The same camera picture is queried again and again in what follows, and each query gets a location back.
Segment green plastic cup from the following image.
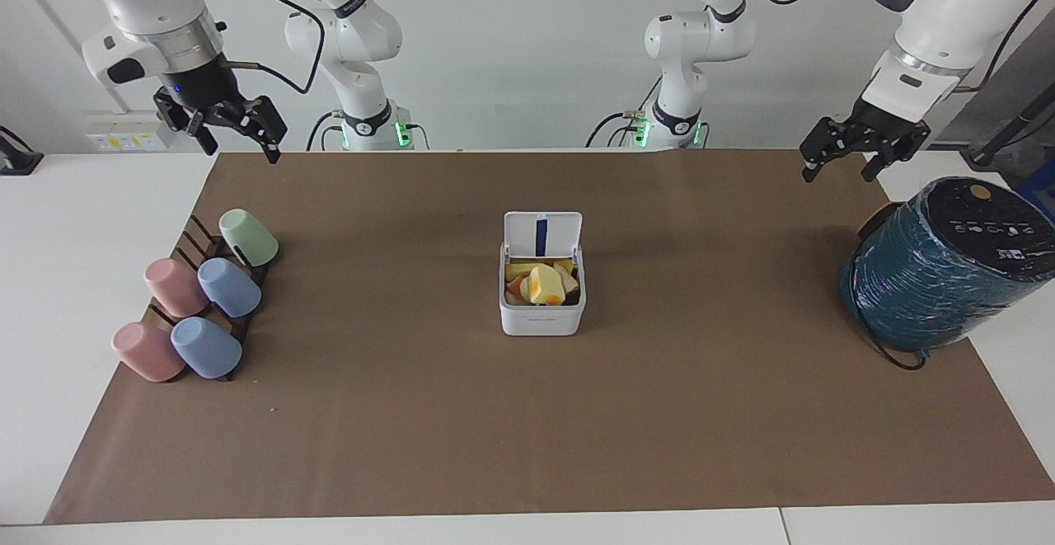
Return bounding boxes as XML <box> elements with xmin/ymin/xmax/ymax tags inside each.
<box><xmin>218</xmin><ymin>209</ymin><xmax>280</xmax><ymax>268</ymax></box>

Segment pink plastic cup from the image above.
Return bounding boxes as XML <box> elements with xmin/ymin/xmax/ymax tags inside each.
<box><xmin>111</xmin><ymin>322</ymin><xmax>187</xmax><ymax>383</ymax></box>
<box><xmin>144</xmin><ymin>258</ymin><xmax>209</xmax><ymax>319</ymax></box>

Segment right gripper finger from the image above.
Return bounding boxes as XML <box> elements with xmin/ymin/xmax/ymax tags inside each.
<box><xmin>153</xmin><ymin>89</ymin><xmax>218</xmax><ymax>156</ymax></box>
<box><xmin>216</xmin><ymin>96</ymin><xmax>288</xmax><ymax>165</ymax></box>

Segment teal wrapped cord spool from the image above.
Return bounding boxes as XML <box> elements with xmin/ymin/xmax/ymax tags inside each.
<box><xmin>839</xmin><ymin>176</ymin><xmax>1055</xmax><ymax>354</ymax></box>

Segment white wall socket box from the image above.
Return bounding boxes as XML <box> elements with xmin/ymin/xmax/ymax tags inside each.
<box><xmin>84</xmin><ymin>111</ymin><xmax>175</xmax><ymax>153</ymax></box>

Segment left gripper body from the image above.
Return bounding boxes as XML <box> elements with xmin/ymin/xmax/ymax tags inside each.
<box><xmin>849</xmin><ymin>98</ymin><xmax>922</xmax><ymax>143</ymax></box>

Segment blue plastic cup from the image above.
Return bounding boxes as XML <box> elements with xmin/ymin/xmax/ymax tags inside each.
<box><xmin>170</xmin><ymin>317</ymin><xmax>243</xmax><ymax>380</ymax></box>
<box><xmin>197</xmin><ymin>257</ymin><xmax>263</xmax><ymax>319</ymax></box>

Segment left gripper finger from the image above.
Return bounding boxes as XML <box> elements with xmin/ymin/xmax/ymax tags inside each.
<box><xmin>860</xmin><ymin>123</ymin><xmax>933</xmax><ymax>184</ymax></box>
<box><xmin>799</xmin><ymin>116</ymin><xmax>863</xmax><ymax>184</ymax></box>

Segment white trash can with lid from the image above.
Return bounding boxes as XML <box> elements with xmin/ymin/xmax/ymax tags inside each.
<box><xmin>499</xmin><ymin>211</ymin><xmax>588</xmax><ymax>337</ymax></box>

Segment black stand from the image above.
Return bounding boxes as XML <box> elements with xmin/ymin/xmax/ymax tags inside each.
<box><xmin>0</xmin><ymin>125</ymin><xmax>45</xmax><ymax>176</ymax></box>
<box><xmin>963</xmin><ymin>98</ymin><xmax>1055</xmax><ymax>170</ymax></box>

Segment dark wooden cup rack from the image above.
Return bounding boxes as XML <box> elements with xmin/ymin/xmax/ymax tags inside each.
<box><xmin>147</xmin><ymin>214</ymin><xmax>274</xmax><ymax>383</ymax></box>

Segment yellow orange fruit peel scraps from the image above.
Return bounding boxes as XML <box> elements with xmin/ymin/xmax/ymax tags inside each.
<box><xmin>504</xmin><ymin>259</ymin><xmax>581</xmax><ymax>307</ymax></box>

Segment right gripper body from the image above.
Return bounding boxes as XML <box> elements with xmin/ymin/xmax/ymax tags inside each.
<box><xmin>162</xmin><ymin>57</ymin><xmax>248</xmax><ymax>119</ymax></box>

